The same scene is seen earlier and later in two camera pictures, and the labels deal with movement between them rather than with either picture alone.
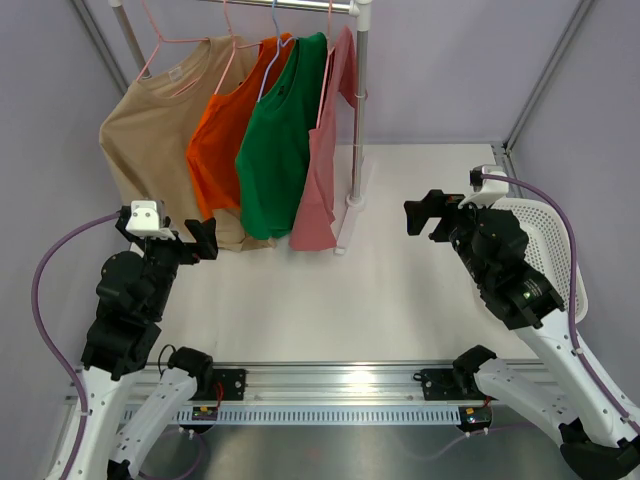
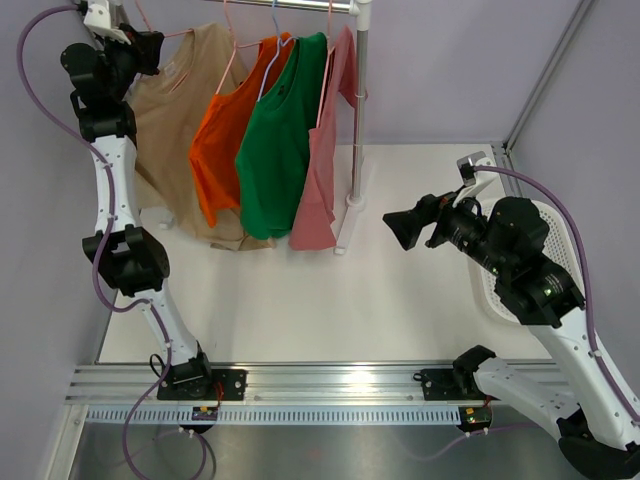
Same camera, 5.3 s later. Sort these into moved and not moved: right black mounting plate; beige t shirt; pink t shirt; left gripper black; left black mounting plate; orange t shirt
Moved: left gripper black; beige t shirt
Not moved: left black mounting plate; orange t shirt; right black mounting plate; pink t shirt
